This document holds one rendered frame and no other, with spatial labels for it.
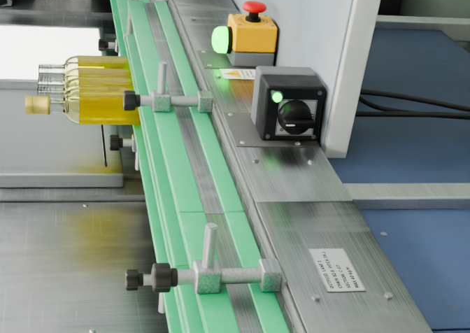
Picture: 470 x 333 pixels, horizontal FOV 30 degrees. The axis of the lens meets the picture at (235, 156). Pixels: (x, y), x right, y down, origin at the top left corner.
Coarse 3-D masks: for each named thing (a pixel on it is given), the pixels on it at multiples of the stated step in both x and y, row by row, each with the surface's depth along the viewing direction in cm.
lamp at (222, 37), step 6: (216, 30) 143; (222, 30) 143; (228, 30) 143; (216, 36) 143; (222, 36) 142; (228, 36) 142; (216, 42) 143; (222, 42) 142; (228, 42) 142; (216, 48) 143; (222, 48) 143; (228, 48) 143
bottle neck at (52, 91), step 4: (40, 88) 165; (44, 88) 165; (48, 88) 165; (52, 88) 165; (56, 88) 166; (60, 88) 166; (40, 92) 165; (44, 92) 165; (48, 92) 165; (52, 92) 165; (56, 92) 165; (60, 92) 165; (52, 96) 165; (56, 96) 165; (60, 96) 165
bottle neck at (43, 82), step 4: (40, 80) 170; (44, 80) 170; (48, 80) 170; (52, 80) 170; (56, 80) 170; (60, 80) 171; (40, 84) 170; (44, 84) 170; (48, 84) 170; (52, 84) 170; (56, 84) 170; (60, 84) 170
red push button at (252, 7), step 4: (244, 4) 142; (248, 4) 142; (252, 4) 142; (256, 4) 142; (260, 4) 142; (264, 4) 143; (244, 8) 142; (248, 8) 141; (252, 8) 141; (256, 8) 141; (260, 8) 141; (264, 8) 142; (252, 12) 141; (256, 12) 141; (260, 12) 142; (248, 16) 143; (252, 16) 143; (256, 16) 143
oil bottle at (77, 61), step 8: (72, 56) 178; (80, 56) 178; (88, 56) 178; (96, 56) 178; (104, 56) 179; (112, 56) 179; (120, 56) 180; (64, 64) 176; (72, 64) 174; (80, 64) 174; (88, 64) 174; (96, 64) 175; (104, 64) 175; (112, 64) 175; (120, 64) 176; (128, 64) 176; (64, 72) 175
